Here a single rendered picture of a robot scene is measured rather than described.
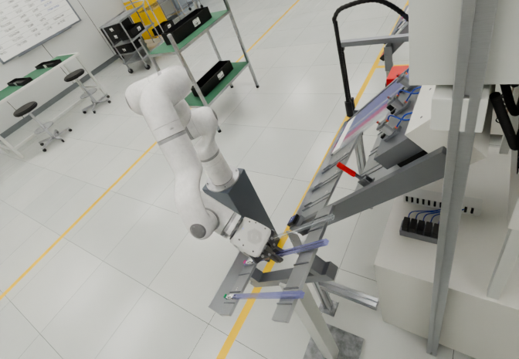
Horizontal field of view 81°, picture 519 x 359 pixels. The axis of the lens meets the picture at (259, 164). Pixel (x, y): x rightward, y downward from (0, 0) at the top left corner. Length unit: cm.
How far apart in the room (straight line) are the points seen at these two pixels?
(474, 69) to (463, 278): 82
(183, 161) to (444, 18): 68
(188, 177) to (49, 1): 716
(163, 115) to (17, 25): 677
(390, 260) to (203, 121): 94
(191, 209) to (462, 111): 65
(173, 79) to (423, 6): 71
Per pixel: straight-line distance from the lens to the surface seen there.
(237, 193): 161
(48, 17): 780
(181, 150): 89
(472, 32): 56
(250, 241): 94
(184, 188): 87
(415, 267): 125
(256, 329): 193
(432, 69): 61
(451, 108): 62
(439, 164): 76
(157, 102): 90
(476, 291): 124
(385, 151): 82
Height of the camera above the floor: 173
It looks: 39 degrees down
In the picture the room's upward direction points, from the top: 25 degrees counter-clockwise
